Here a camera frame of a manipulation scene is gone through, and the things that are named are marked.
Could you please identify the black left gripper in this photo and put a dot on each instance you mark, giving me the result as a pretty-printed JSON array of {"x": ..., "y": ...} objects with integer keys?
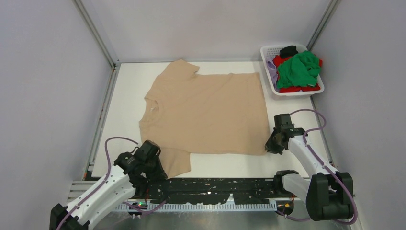
[{"x": 159, "y": 174}]

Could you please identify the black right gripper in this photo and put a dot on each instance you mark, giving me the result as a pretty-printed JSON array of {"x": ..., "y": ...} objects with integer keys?
[{"x": 269, "y": 146}]

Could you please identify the beige t shirt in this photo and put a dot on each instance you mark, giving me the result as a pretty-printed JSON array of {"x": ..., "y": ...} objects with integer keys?
[{"x": 187, "y": 112}]

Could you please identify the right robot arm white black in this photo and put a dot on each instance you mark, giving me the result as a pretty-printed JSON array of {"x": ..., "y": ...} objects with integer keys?
[{"x": 328, "y": 194}]

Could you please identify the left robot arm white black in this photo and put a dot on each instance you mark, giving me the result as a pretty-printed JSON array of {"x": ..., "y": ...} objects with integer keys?
[{"x": 127, "y": 176}]

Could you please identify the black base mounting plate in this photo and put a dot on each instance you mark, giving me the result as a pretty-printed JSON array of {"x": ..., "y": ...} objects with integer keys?
[{"x": 211, "y": 191}]

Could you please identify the white plastic laundry basket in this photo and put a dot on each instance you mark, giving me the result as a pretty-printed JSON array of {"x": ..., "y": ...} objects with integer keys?
[{"x": 269, "y": 52}]

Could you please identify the lavender garment in basket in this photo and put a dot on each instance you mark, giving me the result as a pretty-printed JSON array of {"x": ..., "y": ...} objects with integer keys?
[{"x": 273, "y": 73}]

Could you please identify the green t shirt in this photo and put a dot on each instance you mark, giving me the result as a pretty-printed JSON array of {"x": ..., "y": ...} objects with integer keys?
[{"x": 300, "y": 70}]

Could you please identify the red t shirt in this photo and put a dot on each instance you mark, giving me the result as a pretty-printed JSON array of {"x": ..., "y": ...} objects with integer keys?
[{"x": 277, "y": 62}]

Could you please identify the black garment in basket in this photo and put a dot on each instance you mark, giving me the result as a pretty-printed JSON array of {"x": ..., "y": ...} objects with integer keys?
[{"x": 288, "y": 51}]

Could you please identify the white slotted cable duct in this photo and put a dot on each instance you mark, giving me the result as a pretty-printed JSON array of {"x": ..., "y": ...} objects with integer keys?
[{"x": 226, "y": 207}]

